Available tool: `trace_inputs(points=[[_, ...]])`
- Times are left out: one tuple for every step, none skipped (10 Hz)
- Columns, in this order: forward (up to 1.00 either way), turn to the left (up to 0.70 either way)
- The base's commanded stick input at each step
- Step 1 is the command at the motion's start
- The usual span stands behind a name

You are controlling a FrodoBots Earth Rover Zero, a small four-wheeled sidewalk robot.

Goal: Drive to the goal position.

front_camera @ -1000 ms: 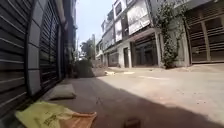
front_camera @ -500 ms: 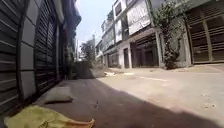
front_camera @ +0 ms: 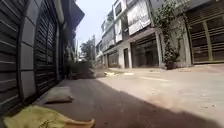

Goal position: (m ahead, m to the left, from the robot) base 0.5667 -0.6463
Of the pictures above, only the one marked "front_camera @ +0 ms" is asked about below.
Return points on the trees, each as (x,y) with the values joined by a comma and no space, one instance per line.
(87,50)

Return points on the row of pale buildings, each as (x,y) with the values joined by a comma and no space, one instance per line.
(140,50)

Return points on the dark pile of rubble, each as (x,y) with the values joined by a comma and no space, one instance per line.
(81,70)

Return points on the climbing plant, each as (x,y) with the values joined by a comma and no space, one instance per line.
(170,50)

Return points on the grey sack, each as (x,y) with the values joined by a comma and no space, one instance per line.
(60,95)

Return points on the building with dark shutters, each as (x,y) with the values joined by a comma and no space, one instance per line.
(45,50)

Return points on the yellow sack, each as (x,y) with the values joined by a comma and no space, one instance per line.
(36,118)

